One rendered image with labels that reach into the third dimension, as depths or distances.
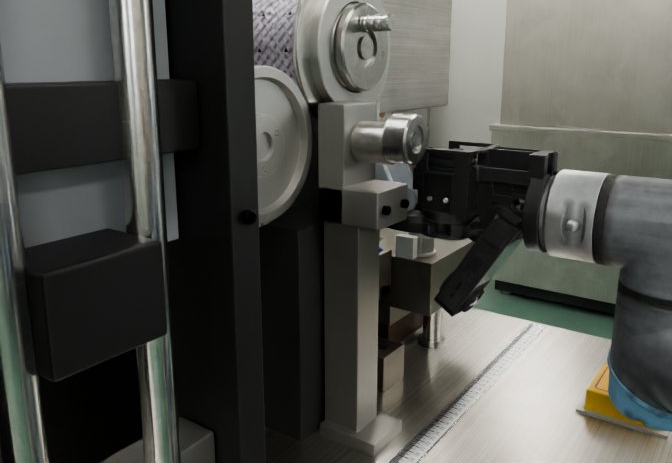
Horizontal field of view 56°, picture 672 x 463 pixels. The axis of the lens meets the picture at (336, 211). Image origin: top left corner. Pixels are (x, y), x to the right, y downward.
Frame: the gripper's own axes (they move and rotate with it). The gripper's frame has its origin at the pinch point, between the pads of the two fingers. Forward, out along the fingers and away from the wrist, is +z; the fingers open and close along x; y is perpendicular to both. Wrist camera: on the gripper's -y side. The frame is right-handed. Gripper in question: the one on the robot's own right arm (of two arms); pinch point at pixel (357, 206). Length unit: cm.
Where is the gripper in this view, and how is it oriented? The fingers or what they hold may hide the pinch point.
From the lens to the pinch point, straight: 66.2
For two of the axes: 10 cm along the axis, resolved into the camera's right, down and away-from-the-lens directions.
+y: 0.0, -9.7, -2.3
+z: -8.2, -1.3, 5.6
